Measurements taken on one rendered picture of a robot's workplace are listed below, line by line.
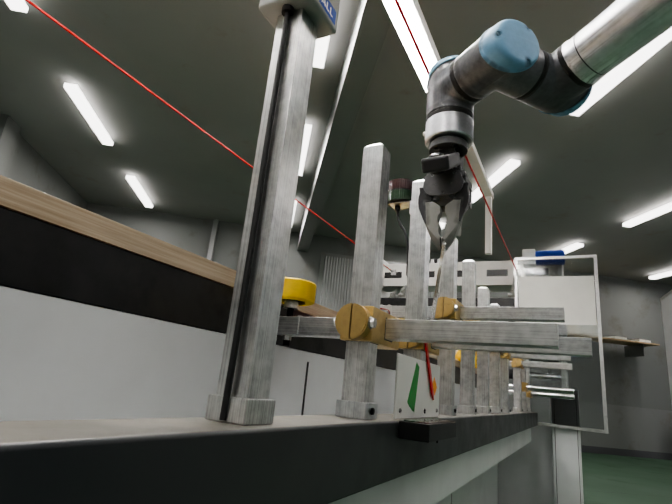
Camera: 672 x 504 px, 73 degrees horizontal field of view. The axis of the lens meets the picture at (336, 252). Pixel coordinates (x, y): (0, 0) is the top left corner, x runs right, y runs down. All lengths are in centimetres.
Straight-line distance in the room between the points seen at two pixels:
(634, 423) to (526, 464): 747
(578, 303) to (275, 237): 309
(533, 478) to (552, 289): 125
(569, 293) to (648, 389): 785
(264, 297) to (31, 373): 25
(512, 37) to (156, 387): 75
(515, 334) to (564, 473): 280
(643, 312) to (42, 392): 1119
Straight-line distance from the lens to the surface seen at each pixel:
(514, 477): 359
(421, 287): 91
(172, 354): 66
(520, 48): 87
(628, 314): 1117
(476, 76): 88
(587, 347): 90
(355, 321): 64
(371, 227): 70
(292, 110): 52
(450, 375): 113
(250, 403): 43
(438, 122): 90
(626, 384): 1089
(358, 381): 66
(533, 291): 348
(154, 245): 63
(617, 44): 90
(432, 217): 83
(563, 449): 342
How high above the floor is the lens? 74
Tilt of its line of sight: 16 degrees up
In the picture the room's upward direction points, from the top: 6 degrees clockwise
